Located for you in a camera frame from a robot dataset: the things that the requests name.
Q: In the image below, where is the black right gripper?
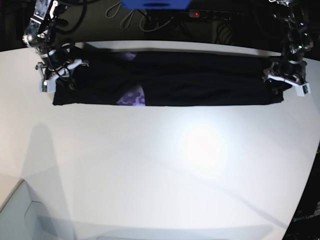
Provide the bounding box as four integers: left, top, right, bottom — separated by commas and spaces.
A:
38, 49, 75, 78

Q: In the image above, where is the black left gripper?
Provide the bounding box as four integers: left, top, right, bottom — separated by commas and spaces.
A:
267, 58, 307, 83

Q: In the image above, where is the black t-shirt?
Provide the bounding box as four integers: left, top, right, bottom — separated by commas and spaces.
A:
53, 48, 290, 107

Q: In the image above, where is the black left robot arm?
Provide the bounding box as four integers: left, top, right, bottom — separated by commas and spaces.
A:
251, 0, 314, 86

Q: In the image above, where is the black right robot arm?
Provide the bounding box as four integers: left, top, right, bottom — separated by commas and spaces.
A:
22, 0, 97, 78

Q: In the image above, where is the blue box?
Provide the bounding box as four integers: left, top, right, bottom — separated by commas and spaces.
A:
121, 0, 191, 10

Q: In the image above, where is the grey bin at table corner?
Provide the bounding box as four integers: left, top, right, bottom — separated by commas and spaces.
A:
0, 180, 76, 240

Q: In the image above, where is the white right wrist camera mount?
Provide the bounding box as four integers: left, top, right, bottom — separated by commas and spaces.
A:
35, 59, 89, 93

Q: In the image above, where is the white power strip red switch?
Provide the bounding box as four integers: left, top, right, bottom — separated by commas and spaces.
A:
188, 9, 245, 21

